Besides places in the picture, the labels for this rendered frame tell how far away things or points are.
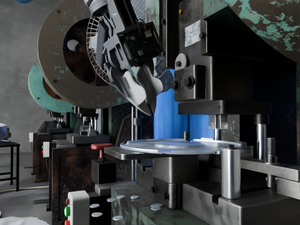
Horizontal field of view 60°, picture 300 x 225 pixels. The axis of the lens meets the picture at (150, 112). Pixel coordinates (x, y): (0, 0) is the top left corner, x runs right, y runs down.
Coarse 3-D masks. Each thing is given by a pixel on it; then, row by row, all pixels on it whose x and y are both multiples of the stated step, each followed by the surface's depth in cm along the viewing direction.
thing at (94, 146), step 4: (92, 144) 89; (96, 144) 89; (100, 144) 88; (104, 144) 89; (108, 144) 88; (92, 148) 87; (96, 148) 85; (100, 148) 86; (100, 152) 88; (100, 156) 88
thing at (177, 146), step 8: (120, 144) 62; (136, 144) 67; (144, 144) 67; (152, 144) 67; (160, 144) 61; (168, 144) 61; (176, 144) 61; (184, 144) 61; (192, 144) 61; (200, 144) 61; (208, 144) 67; (216, 144) 67; (224, 144) 67; (232, 144) 67; (240, 144) 61; (144, 152) 52; (152, 152) 51; (160, 152) 52; (176, 152) 50; (184, 152) 50; (192, 152) 50; (200, 152) 50; (208, 152) 50
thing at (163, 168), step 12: (120, 156) 51; (132, 156) 51; (144, 156) 52; (156, 156) 53; (168, 156) 55; (180, 156) 58; (192, 156) 60; (156, 168) 63; (168, 168) 58; (180, 168) 58; (192, 168) 59; (156, 180) 63; (168, 180) 58; (180, 180) 58; (192, 180) 59; (156, 192) 63; (168, 192) 58; (180, 192) 58; (168, 204) 58; (180, 204) 58
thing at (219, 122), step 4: (212, 116) 68; (216, 116) 67; (220, 116) 67; (224, 116) 67; (212, 120) 68; (216, 120) 67; (220, 120) 67; (224, 120) 67; (212, 124) 68; (216, 124) 67; (220, 124) 67; (224, 124) 67; (212, 128) 68; (216, 128) 67; (220, 128) 67; (224, 128) 67
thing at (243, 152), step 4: (248, 148) 64; (252, 148) 64; (244, 152) 63; (248, 152) 64; (252, 152) 64; (200, 156) 69; (204, 156) 67; (208, 156) 66; (212, 156) 64; (216, 156) 63; (220, 156) 62; (244, 156) 63; (248, 156) 64; (252, 156) 64; (200, 160) 69; (204, 160) 67; (208, 160) 66; (212, 160) 64; (216, 160) 63; (220, 160) 62; (212, 164) 64; (216, 164) 63; (220, 164) 62
